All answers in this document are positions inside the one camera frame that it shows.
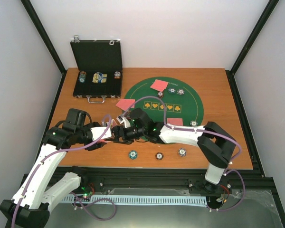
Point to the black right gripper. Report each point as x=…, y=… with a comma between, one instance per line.
x=116, y=130

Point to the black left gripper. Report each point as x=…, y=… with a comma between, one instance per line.
x=95, y=146

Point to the teal poker chip stack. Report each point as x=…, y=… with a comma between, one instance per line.
x=133, y=154

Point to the red card being drawn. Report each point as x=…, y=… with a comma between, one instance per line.
x=120, y=104

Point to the brown poker chip stack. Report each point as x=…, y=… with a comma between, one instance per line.
x=159, y=156

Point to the red card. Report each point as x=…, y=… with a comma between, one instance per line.
x=128, y=102
x=175, y=121
x=163, y=84

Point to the purple poker chip stack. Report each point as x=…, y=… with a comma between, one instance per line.
x=182, y=152

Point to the red playing card deck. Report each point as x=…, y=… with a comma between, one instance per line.
x=103, y=141

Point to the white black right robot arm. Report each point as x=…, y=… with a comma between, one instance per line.
x=214, y=142

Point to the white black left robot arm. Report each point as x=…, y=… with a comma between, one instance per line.
x=32, y=204

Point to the yellow red card box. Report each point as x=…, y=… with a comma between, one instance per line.
x=113, y=123

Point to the round green poker mat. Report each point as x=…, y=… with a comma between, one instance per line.
x=189, y=106

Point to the purple chips in case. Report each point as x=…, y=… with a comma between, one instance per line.
x=117, y=75

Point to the card deck in case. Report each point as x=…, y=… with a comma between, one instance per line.
x=99, y=77

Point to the teal chips in case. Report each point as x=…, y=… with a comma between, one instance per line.
x=82, y=77

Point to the open black poker case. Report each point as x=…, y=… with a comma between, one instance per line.
x=93, y=56

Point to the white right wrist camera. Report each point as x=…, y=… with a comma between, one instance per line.
x=123, y=121

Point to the light blue slotted cable duct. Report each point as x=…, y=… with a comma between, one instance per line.
x=132, y=200

